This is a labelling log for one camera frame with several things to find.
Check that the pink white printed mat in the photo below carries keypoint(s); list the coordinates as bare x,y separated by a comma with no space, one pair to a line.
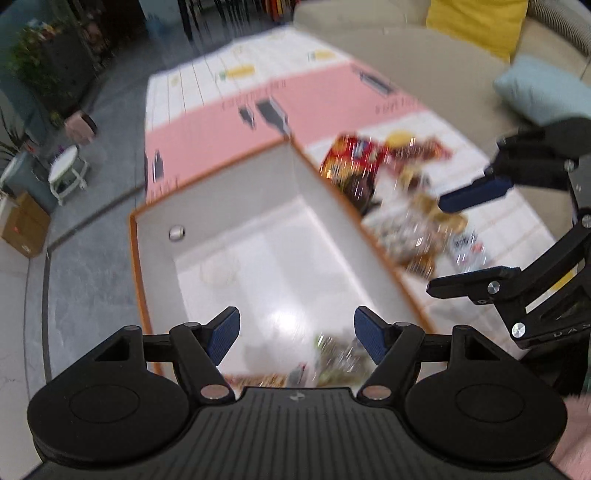
323,101

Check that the dark drawer cabinet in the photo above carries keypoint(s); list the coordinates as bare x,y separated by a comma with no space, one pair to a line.
76,78

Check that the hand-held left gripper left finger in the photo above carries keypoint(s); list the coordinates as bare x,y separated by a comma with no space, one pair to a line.
224,334

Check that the pink cloth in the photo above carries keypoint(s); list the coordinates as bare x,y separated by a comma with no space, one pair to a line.
577,434

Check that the pile of mixed snacks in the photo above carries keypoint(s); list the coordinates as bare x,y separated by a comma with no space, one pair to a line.
415,217

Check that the pink heater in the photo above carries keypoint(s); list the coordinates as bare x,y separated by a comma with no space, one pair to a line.
78,127

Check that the red cartoon snack packet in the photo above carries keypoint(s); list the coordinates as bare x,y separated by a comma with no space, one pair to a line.
351,157

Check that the trailing green plant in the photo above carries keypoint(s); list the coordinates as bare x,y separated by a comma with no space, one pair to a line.
37,55

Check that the clear crinkly snack packet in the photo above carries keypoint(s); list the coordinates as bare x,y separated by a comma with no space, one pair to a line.
332,360

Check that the orange cardboard box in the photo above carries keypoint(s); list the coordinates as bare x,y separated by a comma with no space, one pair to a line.
277,258

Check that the white round stool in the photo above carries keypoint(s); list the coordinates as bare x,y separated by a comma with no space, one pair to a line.
64,166

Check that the grey trash bin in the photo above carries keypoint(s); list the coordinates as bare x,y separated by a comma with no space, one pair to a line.
23,180

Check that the brown cardboard carton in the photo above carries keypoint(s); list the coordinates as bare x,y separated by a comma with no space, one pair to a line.
25,226

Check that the yellow cushion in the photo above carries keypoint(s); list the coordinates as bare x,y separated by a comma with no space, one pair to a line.
475,23

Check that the beige sofa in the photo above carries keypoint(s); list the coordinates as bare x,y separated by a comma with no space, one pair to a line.
461,69

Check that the dark dining table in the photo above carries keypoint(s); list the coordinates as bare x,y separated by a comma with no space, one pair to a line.
217,18

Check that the light blue cushion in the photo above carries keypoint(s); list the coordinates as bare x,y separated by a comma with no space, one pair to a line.
540,87

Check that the long-leaf potted plant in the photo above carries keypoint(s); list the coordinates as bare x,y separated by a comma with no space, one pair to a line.
11,134

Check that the orange stool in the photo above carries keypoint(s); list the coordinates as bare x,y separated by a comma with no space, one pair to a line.
279,8

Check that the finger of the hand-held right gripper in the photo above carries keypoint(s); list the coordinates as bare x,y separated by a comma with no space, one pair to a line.
475,194
471,285

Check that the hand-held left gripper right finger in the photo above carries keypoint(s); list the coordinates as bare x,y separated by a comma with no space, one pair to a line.
369,334

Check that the orange patterned snack packet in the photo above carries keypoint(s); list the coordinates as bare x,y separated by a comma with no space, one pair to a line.
256,381

